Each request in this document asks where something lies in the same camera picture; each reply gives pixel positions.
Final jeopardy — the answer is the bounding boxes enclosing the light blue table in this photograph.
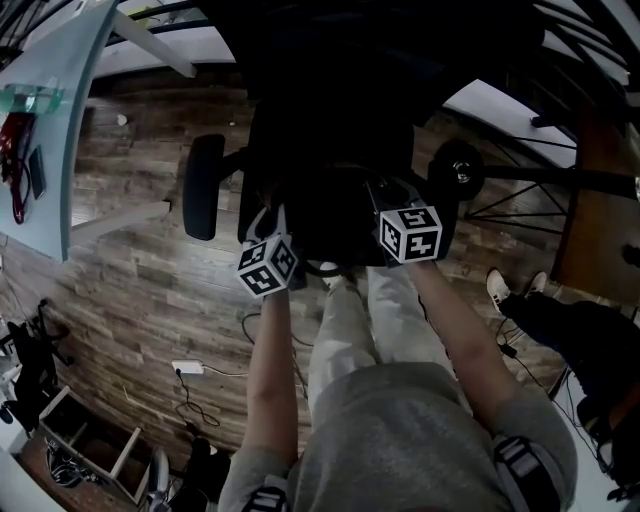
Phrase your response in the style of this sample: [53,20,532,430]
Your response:
[0,0,199,264]

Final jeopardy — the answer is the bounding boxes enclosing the grey black harness strap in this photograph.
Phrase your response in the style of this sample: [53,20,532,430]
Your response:
[239,485,291,512]
[492,434,557,494]

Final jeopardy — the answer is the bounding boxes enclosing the black office chair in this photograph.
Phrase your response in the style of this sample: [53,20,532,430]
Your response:
[181,0,547,269]

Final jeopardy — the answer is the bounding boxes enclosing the person's left forearm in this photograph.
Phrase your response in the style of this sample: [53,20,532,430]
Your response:
[246,285,303,459]

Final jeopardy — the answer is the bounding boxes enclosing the person's right forearm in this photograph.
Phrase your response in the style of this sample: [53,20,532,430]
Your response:
[405,258,524,434]

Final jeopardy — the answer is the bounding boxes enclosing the red pouch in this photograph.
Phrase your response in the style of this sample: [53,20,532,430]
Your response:
[0,110,37,184]

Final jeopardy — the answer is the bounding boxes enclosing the black metal railing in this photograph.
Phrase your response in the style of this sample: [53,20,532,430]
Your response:
[434,0,640,151]

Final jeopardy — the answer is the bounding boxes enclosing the clear glass container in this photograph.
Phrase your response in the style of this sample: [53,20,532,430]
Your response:
[0,75,67,115]

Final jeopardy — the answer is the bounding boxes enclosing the black cable on table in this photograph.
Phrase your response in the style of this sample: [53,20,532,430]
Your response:
[8,149,35,227]

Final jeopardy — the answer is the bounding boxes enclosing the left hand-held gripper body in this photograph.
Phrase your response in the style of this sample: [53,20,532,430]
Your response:
[236,232,307,300]

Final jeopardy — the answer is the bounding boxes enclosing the wooden open box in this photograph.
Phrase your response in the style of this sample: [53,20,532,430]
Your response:
[35,383,146,504]

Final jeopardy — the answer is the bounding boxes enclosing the person's light trousers and shoes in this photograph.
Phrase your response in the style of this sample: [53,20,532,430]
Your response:
[305,258,454,414]

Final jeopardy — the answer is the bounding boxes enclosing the thin black floor cable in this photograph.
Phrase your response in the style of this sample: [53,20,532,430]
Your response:
[173,372,222,430]

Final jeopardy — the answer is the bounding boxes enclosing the black scooter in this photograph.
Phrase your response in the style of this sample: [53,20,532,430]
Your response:
[427,138,640,202]

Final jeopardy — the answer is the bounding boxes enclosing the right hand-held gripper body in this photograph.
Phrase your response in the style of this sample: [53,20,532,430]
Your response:
[366,176,446,269]

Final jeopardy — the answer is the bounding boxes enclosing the brown wooden table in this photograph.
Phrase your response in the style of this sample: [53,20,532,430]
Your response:
[551,92,640,307]

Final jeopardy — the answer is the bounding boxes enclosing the person's grey shirt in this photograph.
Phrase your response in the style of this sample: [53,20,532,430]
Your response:
[218,360,580,512]

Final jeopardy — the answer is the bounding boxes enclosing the dark smartphone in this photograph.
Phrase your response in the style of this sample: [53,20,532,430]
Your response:
[26,144,48,201]

